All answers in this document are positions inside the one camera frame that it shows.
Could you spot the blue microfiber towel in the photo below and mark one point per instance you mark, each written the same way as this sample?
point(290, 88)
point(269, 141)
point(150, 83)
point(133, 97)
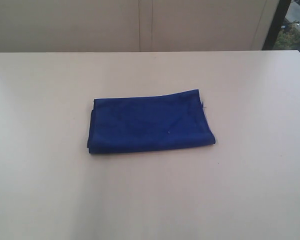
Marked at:
point(146, 124)

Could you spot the dark window frame post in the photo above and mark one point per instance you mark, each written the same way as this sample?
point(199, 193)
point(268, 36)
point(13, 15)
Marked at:
point(275, 27)

